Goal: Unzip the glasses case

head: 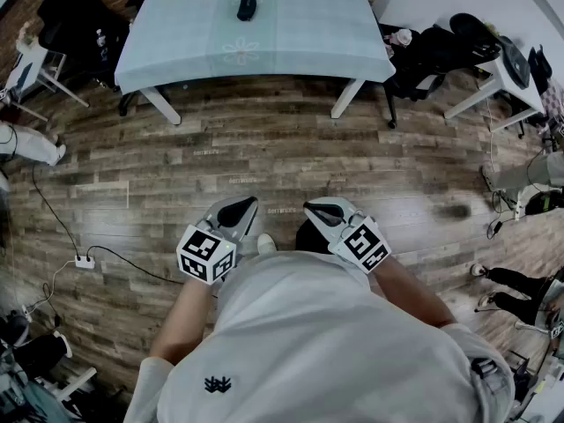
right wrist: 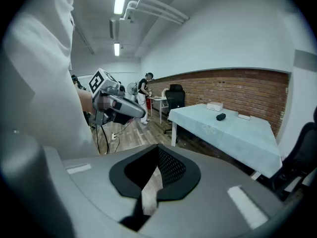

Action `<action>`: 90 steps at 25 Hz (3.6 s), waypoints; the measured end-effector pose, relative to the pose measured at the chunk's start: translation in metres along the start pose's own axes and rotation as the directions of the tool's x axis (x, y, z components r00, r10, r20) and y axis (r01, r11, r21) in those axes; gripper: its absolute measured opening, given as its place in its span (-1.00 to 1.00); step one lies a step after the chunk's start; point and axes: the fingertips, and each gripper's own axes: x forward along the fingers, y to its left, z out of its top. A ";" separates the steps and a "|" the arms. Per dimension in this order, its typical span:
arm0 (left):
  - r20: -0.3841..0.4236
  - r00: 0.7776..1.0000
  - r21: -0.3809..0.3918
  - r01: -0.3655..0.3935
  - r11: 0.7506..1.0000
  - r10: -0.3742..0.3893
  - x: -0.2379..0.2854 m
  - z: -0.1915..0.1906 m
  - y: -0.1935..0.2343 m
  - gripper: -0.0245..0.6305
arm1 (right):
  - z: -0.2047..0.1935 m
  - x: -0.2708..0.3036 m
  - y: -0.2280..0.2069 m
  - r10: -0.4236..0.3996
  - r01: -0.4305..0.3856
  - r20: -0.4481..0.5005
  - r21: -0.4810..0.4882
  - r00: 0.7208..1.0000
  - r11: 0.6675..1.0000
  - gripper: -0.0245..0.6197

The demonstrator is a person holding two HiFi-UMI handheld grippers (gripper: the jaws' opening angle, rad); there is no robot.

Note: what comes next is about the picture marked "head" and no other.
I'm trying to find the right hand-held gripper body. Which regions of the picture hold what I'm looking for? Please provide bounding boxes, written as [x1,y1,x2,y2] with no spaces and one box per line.
[328,211,393,275]

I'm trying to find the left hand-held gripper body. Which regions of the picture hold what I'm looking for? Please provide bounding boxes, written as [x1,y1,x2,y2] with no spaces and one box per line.
[175,216,247,286]

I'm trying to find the black zippered case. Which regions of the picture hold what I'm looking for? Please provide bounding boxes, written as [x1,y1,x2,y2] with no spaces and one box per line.
[236,0,258,22]

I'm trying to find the person's left forearm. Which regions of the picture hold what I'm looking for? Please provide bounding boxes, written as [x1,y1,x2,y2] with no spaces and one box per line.
[149,275,222,367]

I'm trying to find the person's right forearm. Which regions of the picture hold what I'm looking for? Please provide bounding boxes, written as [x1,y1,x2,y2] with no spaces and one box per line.
[373,253,457,329]

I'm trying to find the person's black trousers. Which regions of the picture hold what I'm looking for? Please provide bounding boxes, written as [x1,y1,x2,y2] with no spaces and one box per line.
[294,219,332,256]

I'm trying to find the person's white shoe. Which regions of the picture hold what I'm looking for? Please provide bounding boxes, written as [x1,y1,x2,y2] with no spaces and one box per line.
[256,233,278,256]

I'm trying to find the person's white t-shirt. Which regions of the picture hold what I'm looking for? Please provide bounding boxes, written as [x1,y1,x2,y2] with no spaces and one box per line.
[122,251,517,423]

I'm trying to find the light blue flowered tablecloth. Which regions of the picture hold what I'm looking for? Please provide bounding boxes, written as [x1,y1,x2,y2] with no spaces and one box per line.
[114,0,397,95]

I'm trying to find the white desk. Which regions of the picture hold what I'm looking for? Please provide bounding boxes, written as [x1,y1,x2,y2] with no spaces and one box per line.
[4,41,91,122]
[442,54,548,132]

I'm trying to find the black power cable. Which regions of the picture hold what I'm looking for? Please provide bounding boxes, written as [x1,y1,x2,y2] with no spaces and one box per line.
[30,163,83,259]
[85,244,184,286]

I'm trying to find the white table frame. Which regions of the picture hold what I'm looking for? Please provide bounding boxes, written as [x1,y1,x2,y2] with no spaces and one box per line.
[138,78,367,126]

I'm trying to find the white power cable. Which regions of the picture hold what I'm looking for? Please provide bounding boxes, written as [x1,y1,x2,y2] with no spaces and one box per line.
[41,259,78,308]

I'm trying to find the grey shoulder strap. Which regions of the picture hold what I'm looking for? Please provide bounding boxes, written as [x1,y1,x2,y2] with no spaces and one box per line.
[469,356,504,397]

